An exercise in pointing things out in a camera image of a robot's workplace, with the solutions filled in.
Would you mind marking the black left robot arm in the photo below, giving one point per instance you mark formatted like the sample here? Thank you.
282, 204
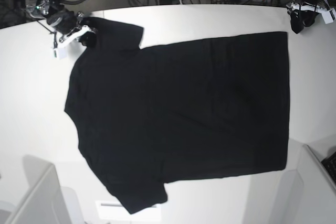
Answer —
302, 14

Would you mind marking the black keyboard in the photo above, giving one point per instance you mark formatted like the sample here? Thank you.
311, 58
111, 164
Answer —
329, 164

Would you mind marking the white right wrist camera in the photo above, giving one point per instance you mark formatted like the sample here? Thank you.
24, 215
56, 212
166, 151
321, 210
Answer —
63, 48

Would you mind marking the white partition panel left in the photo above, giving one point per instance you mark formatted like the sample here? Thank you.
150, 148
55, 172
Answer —
46, 201

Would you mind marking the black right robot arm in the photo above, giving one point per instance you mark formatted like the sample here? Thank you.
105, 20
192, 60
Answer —
43, 9

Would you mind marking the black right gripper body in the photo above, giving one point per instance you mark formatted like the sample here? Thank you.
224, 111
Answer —
63, 22

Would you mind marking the white partition panel right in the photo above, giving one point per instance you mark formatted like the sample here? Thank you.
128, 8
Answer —
305, 194

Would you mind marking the black T-shirt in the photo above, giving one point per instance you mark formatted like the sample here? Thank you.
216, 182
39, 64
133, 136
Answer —
200, 109

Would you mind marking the white table cable grommet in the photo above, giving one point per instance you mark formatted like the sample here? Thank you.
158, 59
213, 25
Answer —
109, 210

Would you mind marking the white partition panel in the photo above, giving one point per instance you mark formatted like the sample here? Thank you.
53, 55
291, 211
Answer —
46, 201
305, 194

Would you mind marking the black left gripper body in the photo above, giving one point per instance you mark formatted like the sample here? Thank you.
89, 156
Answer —
309, 13

